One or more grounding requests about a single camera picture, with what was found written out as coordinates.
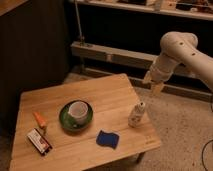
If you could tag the green saucer plate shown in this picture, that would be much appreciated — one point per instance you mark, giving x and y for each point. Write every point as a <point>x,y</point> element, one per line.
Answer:
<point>69,124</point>

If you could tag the white plastic bottle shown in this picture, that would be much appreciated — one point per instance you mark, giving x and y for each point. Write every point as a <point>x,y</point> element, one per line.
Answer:
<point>136,114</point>

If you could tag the small snack box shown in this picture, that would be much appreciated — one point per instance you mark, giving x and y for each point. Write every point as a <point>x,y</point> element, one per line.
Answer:
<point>39,141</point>

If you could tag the wooden low table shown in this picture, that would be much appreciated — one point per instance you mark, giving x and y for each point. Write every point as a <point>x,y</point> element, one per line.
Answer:
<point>112,98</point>

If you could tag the blue sponge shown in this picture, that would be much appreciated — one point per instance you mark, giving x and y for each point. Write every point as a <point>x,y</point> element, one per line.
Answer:
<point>107,139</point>

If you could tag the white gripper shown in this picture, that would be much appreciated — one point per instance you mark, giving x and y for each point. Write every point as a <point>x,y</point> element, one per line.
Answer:
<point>160,71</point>

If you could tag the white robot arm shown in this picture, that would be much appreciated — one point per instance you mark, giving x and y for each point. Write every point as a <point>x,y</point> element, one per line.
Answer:
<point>176,48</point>

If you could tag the white cup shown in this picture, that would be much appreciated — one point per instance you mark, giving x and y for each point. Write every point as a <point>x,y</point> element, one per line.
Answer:
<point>79,111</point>

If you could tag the metal shelf rack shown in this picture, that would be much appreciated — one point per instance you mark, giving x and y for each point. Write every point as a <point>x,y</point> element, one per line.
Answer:
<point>114,39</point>

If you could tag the orange toy carrot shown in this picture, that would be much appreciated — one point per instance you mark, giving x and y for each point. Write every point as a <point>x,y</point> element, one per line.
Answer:
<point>40,120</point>

